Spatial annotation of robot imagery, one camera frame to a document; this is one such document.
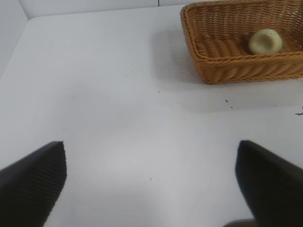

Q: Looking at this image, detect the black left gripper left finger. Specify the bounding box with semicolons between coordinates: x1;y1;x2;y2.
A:
0;140;68;227

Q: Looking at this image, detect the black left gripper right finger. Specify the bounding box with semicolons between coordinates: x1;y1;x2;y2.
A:
234;140;303;227

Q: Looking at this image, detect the pale round egg yolk pastry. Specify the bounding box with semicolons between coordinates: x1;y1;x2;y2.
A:
248;28;283;55

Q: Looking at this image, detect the brown woven wicker basket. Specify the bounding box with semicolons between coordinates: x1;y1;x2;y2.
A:
180;0;303;85

